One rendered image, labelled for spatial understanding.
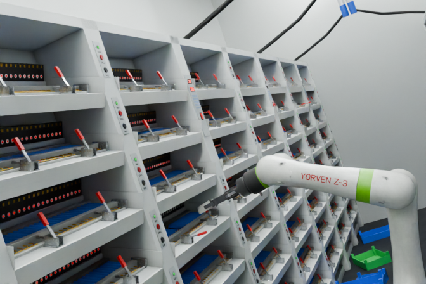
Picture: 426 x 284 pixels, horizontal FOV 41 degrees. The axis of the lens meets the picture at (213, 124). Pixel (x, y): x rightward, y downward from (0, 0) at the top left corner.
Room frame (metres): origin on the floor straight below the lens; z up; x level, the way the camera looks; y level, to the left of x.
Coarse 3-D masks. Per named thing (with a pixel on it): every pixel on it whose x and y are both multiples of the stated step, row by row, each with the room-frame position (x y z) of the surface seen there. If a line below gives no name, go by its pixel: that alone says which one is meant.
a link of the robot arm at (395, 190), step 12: (360, 180) 1.86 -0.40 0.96; (372, 180) 1.85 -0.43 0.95; (384, 180) 1.84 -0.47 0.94; (396, 180) 1.83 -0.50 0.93; (408, 180) 1.84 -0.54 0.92; (360, 192) 1.86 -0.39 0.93; (372, 192) 1.85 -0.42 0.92; (384, 192) 1.83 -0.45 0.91; (396, 192) 1.82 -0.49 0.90; (408, 192) 1.82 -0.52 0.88; (372, 204) 1.89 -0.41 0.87; (384, 204) 1.85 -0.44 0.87; (396, 204) 1.83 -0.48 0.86; (408, 204) 1.84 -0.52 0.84
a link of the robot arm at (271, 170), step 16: (272, 160) 1.98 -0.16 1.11; (288, 160) 1.98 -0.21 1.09; (272, 176) 1.97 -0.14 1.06; (288, 176) 1.95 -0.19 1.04; (304, 176) 1.94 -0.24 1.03; (320, 176) 1.92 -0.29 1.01; (336, 176) 1.90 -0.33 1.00; (352, 176) 1.88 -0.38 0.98; (336, 192) 1.91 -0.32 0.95; (352, 192) 1.88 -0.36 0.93
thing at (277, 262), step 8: (264, 248) 3.10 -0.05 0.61; (272, 248) 3.09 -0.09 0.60; (280, 248) 3.06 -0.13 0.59; (288, 248) 3.06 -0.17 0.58; (256, 256) 2.96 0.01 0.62; (264, 256) 2.97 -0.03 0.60; (272, 256) 2.96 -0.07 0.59; (280, 256) 3.02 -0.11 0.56; (288, 256) 3.02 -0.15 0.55; (256, 264) 2.83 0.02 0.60; (264, 264) 2.81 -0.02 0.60; (272, 264) 2.89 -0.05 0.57; (280, 264) 2.89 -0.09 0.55; (288, 264) 2.99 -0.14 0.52; (264, 272) 2.74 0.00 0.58; (272, 272) 2.77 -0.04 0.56; (280, 272) 2.79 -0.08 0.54; (264, 280) 2.66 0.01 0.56; (272, 280) 2.66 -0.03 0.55
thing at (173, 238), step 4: (204, 212) 2.37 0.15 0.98; (200, 216) 2.30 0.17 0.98; (204, 216) 2.31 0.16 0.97; (208, 216) 2.36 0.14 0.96; (212, 216) 2.36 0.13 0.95; (196, 220) 2.24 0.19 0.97; (188, 224) 2.17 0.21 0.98; (192, 224) 2.18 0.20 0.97; (196, 224) 2.22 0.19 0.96; (184, 228) 2.11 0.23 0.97; (188, 228) 2.14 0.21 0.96; (192, 228) 2.16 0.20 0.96; (196, 228) 2.17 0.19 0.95; (176, 232) 2.06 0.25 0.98; (180, 232) 2.06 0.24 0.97; (184, 232) 2.10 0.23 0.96; (188, 232) 2.14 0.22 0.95; (172, 236) 2.00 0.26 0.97; (176, 236) 2.02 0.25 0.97; (172, 240) 1.98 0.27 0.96; (176, 240) 2.02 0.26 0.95
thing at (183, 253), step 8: (184, 208) 2.42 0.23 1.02; (192, 208) 2.45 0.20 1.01; (216, 208) 2.41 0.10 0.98; (224, 208) 2.40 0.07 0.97; (168, 216) 2.25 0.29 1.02; (224, 216) 2.40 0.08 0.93; (200, 224) 2.26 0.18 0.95; (224, 224) 2.32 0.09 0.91; (200, 232) 2.15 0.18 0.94; (208, 232) 2.14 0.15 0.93; (216, 232) 2.22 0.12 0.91; (200, 240) 2.05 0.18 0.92; (208, 240) 2.13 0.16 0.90; (176, 248) 1.93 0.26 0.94; (184, 248) 1.93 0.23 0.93; (192, 248) 1.97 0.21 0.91; (200, 248) 2.05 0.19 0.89; (176, 256) 1.85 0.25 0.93; (184, 256) 1.91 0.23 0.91; (192, 256) 1.97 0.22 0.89
